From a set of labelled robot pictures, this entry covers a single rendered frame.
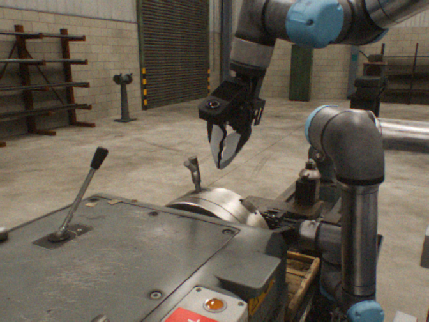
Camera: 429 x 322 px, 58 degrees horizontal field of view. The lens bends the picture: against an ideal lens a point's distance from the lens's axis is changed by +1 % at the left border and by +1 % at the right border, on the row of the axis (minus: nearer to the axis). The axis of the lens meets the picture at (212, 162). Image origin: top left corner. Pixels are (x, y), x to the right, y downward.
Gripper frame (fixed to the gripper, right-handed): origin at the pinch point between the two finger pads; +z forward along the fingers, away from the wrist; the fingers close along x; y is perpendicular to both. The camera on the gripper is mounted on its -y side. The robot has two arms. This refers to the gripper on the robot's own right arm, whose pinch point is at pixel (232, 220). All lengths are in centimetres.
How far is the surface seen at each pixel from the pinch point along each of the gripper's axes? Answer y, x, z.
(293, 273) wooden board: 13.0, -19.7, -15.2
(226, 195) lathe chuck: -18.3, 15.1, -7.4
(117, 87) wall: 692, -36, 690
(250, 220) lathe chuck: -20.3, 11.1, -14.4
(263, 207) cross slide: 40.0, -11.1, 6.2
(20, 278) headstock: -66, 17, 0
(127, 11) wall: 762, 160, 700
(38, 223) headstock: -53, 17, 13
